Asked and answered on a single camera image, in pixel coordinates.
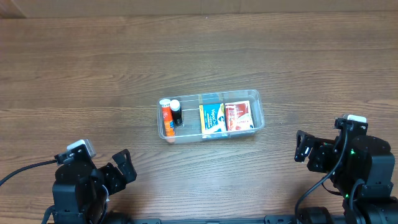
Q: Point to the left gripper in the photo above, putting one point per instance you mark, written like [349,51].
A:
[113,173]

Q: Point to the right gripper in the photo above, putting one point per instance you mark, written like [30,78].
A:
[313,150]

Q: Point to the orange tube white cap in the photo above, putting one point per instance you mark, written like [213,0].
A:
[167,117]

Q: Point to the red medicine box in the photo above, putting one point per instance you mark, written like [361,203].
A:
[238,116]

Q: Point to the black bottle white cap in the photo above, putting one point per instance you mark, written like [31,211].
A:
[176,111]

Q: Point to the blue yellow VapoDrops box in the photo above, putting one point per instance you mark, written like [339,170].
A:
[212,118]

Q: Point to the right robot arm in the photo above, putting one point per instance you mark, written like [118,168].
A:
[360,168]

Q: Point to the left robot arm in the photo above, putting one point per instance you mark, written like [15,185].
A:
[81,190]

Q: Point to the clear plastic container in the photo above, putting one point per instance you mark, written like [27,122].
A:
[190,130]

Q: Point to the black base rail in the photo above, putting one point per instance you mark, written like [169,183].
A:
[121,218]

